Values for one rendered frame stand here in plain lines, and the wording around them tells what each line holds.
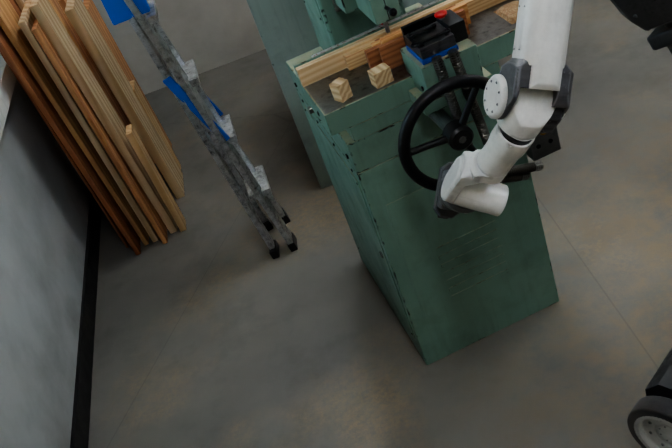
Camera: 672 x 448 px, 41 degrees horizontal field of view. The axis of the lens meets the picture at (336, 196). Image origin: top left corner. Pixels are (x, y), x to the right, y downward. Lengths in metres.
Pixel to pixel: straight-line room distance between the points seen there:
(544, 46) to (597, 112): 1.96
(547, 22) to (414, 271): 1.06
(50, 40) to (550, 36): 2.09
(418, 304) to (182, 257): 1.25
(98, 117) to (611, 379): 1.98
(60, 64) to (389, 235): 1.44
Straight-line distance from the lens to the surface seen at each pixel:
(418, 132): 2.20
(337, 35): 2.41
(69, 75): 3.28
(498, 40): 2.20
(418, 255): 2.39
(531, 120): 1.57
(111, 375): 3.14
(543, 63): 1.53
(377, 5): 2.16
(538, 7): 1.53
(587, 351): 2.58
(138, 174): 3.47
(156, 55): 2.83
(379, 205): 2.26
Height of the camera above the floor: 1.91
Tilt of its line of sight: 34 degrees down
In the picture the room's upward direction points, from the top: 21 degrees counter-clockwise
